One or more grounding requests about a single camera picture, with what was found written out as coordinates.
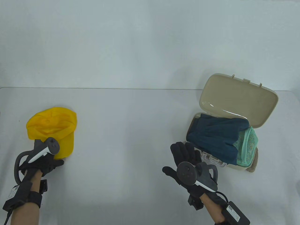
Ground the person's left forearm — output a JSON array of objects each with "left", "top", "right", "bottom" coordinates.
[{"left": 11, "top": 172, "right": 44, "bottom": 225}]

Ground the beige hard-shell suitcase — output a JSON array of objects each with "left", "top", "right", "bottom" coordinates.
[{"left": 183, "top": 73, "right": 279, "bottom": 173}]

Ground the green mesh bag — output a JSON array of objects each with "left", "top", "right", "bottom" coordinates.
[{"left": 235, "top": 127, "right": 259, "bottom": 167}]

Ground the yellow baseball cap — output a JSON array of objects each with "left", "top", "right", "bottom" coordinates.
[{"left": 26, "top": 107, "right": 77, "bottom": 160}]

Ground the person's right hand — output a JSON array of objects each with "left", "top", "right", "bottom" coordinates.
[{"left": 162, "top": 142, "right": 212, "bottom": 195}]

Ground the dark teal garment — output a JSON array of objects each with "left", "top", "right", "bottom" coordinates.
[{"left": 187, "top": 114, "right": 250, "bottom": 165}]

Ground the person's left hand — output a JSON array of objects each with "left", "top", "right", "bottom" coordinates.
[{"left": 21, "top": 154, "right": 64, "bottom": 177}]

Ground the black wrist strap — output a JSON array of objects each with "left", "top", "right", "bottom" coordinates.
[{"left": 16, "top": 180, "right": 43, "bottom": 208}]

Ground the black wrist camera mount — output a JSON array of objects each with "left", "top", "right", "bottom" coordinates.
[
  {"left": 39, "top": 179, "right": 48, "bottom": 194},
  {"left": 187, "top": 196, "right": 204, "bottom": 210}
]

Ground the black wrist sensor box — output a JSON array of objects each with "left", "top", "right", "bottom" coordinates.
[
  {"left": 2, "top": 185, "right": 19, "bottom": 211},
  {"left": 221, "top": 201, "right": 251, "bottom": 225}
]

